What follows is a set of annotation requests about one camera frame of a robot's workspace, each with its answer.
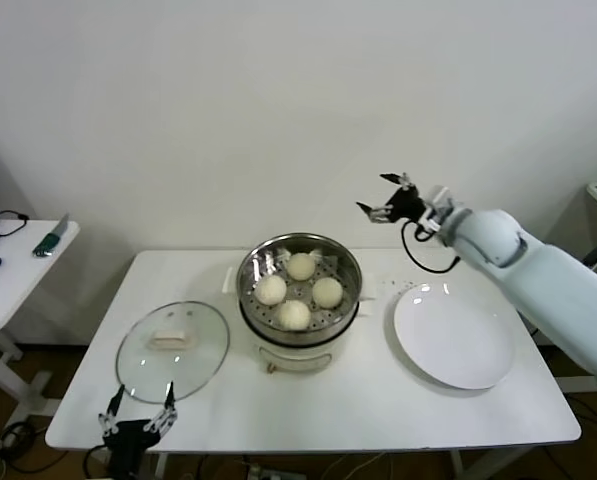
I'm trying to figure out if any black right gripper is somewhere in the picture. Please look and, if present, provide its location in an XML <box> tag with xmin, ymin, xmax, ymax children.
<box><xmin>356</xmin><ymin>172</ymin><xmax>427</xmax><ymax>224</ymax></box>

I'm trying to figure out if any green handled knife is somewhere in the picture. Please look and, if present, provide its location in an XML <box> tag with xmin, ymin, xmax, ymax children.
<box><xmin>31</xmin><ymin>213</ymin><xmax>72</xmax><ymax>258</ymax></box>

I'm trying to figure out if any black floor cable coil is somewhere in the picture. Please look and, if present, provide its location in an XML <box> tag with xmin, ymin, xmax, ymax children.
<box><xmin>0</xmin><ymin>419</ymin><xmax>44</xmax><ymax>474</ymax></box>

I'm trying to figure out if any white side table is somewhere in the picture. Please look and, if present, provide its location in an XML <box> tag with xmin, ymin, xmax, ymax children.
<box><xmin>0</xmin><ymin>218</ymin><xmax>83</xmax><ymax>426</ymax></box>

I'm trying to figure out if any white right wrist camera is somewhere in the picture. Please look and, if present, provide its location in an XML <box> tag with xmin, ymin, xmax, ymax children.
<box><xmin>422</xmin><ymin>184</ymin><xmax>454</xmax><ymax>234</ymax></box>

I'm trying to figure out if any thin black looped cable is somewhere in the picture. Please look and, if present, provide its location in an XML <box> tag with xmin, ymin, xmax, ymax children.
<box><xmin>0</xmin><ymin>209</ymin><xmax>31</xmax><ymax>239</ymax></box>

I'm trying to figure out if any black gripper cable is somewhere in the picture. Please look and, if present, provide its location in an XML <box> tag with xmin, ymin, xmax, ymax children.
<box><xmin>400</xmin><ymin>219</ymin><xmax>463</xmax><ymax>274</ymax></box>
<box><xmin>82</xmin><ymin>443</ymin><xmax>111</xmax><ymax>477</ymax></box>

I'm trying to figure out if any white electric cooker base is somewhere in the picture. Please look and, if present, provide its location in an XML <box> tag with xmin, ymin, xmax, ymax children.
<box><xmin>222</xmin><ymin>267</ymin><xmax>379</xmax><ymax>375</ymax></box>

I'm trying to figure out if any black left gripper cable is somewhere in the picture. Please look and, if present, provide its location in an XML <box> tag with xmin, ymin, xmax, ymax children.
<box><xmin>82</xmin><ymin>443</ymin><xmax>111</xmax><ymax>477</ymax></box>

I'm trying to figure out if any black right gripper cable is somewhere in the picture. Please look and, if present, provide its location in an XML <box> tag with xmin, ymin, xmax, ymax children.
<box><xmin>400</xmin><ymin>219</ymin><xmax>463</xmax><ymax>274</ymax></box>

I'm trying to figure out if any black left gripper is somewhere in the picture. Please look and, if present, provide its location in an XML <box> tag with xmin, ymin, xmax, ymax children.
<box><xmin>97</xmin><ymin>380</ymin><xmax>179</xmax><ymax>476</ymax></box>

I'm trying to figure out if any white steamed baozi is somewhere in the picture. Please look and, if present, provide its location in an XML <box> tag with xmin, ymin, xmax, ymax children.
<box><xmin>311</xmin><ymin>277</ymin><xmax>343</xmax><ymax>309</ymax></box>
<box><xmin>286</xmin><ymin>252</ymin><xmax>317</xmax><ymax>281</ymax></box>
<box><xmin>276</xmin><ymin>299</ymin><xmax>313</xmax><ymax>332</ymax></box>
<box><xmin>255</xmin><ymin>275</ymin><xmax>288</xmax><ymax>306</ymax></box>

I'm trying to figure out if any white floor power strip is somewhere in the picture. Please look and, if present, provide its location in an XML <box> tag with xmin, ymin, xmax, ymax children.
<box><xmin>245</xmin><ymin>463</ymin><xmax>299</xmax><ymax>480</ymax></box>

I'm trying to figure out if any perforated stainless steel steamer basket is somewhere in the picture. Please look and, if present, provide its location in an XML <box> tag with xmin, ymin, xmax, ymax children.
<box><xmin>236</xmin><ymin>231</ymin><xmax>365</xmax><ymax>346</ymax></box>

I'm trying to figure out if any white round plate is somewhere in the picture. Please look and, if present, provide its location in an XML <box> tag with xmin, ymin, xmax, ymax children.
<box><xmin>392</xmin><ymin>282</ymin><xmax>517</xmax><ymax>391</ymax></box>

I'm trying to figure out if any glass pot lid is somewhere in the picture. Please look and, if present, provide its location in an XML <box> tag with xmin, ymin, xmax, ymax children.
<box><xmin>115</xmin><ymin>300</ymin><xmax>231</xmax><ymax>404</ymax></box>

